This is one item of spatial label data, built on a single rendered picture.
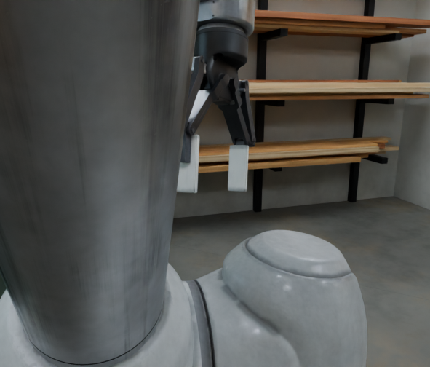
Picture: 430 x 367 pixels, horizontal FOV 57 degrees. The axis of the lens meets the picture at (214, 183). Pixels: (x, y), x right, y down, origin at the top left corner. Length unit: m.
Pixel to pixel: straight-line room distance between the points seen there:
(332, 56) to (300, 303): 3.46
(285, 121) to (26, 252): 3.41
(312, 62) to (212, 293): 3.33
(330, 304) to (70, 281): 0.25
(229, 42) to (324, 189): 3.41
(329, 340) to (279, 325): 0.05
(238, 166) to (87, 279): 0.43
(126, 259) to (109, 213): 0.04
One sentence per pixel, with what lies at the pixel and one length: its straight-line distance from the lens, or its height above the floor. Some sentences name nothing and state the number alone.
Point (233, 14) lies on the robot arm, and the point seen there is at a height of 1.21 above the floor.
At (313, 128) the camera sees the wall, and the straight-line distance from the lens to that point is 3.69.
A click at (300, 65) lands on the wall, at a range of 3.59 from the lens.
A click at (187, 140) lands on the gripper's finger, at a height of 1.06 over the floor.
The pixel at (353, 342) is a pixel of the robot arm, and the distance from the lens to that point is 0.41.
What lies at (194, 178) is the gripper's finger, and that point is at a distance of 0.47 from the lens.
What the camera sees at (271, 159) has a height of 0.55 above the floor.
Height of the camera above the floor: 1.13
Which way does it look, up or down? 14 degrees down
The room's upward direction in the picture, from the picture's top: straight up
